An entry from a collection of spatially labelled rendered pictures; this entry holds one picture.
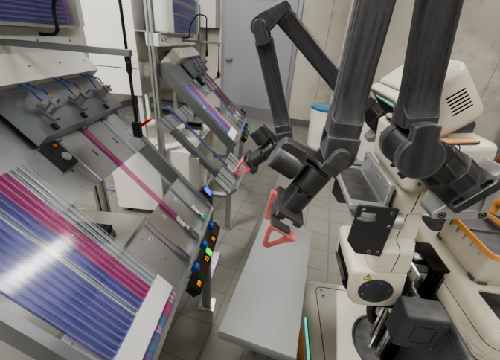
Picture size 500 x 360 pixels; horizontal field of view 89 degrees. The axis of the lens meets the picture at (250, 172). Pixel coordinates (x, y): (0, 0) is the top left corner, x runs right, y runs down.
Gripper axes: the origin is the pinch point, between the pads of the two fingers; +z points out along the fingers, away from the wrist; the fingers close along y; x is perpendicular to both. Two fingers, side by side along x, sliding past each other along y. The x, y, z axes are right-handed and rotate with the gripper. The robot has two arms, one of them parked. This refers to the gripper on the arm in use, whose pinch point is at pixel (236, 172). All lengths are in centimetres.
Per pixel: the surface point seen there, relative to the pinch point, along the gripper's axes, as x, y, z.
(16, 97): -58, 35, 15
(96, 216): -22, 3, 66
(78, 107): -51, 22, 14
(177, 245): -0.6, 30.8, 20.3
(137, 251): -10.9, 41.7, 21.0
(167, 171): -18.0, 1.7, 22.2
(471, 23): 126, -336, -266
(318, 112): 86, -271, -37
